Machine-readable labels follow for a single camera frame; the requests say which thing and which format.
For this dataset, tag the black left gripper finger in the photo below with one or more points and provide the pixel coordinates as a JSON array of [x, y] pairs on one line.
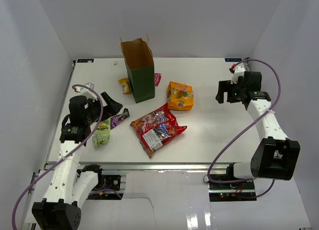
[[111, 109], [107, 99]]

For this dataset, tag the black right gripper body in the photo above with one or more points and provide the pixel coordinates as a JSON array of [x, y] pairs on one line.
[[238, 89]]

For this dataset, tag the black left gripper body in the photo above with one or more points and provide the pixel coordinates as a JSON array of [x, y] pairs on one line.
[[93, 115]]

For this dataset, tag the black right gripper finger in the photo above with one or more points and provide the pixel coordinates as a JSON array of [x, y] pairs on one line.
[[220, 92], [229, 90]]

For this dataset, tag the small yellow snack packet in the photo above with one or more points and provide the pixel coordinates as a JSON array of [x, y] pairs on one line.
[[125, 85]]

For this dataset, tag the orange snack pack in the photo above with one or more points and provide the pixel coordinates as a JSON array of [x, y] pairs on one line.
[[179, 97]]

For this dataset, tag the large red candy bag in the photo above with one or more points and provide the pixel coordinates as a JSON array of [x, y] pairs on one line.
[[156, 129]]

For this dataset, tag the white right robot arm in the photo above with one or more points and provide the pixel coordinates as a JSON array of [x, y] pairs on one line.
[[276, 155]]

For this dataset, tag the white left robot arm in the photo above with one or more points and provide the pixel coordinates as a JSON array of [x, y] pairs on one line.
[[60, 208]]

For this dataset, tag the brown and green paper bag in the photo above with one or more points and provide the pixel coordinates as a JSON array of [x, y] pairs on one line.
[[140, 68]]

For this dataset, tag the purple chocolate bar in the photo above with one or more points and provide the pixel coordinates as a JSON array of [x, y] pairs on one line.
[[117, 119]]

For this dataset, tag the blue label right corner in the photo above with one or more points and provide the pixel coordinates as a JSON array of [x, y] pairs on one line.
[[233, 59]]

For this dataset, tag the blue label corner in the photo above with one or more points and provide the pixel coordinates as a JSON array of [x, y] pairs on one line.
[[90, 60], [233, 59]]

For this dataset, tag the green snack packet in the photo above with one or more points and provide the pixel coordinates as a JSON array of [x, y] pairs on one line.
[[102, 134]]

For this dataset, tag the blue label left corner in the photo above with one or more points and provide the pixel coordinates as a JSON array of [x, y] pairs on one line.
[[90, 60]]

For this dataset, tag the small pink snack packet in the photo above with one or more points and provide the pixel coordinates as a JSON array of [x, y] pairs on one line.
[[157, 78]]

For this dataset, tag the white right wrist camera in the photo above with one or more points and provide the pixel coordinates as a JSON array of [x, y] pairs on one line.
[[237, 71]]

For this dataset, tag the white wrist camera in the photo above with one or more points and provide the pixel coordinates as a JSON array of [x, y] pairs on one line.
[[237, 71], [87, 92]]

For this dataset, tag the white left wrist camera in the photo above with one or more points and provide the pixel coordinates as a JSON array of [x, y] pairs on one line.
[[87, 92]]

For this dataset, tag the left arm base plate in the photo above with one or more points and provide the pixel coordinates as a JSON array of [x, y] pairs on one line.
[[112, 182]]

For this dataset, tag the aluminium front rail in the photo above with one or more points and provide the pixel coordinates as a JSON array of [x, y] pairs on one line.
[[150, 166]]

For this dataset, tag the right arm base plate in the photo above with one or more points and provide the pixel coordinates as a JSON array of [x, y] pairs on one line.
[[230, 192]]

